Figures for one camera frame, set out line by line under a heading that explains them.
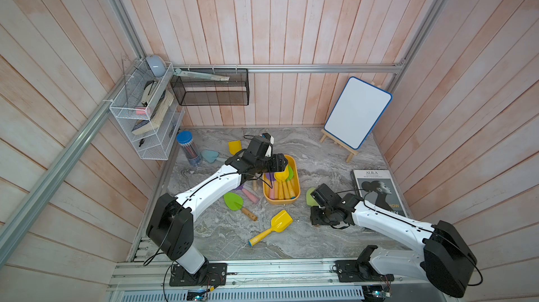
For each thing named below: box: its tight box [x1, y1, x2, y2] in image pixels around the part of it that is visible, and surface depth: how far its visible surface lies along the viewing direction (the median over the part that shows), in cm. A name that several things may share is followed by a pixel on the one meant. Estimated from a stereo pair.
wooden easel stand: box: [320, 129, 359, 163], surface depth 106 cm
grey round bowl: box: [145, 54, 168, 78], surface depth 84 cm
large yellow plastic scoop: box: [247, 209, 294, 247], surface depth 87 cm
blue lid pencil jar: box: [176, 130, 202, 168], surface depth 95 cm
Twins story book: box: [350, 169, 408, 218], surface depth 93 cm
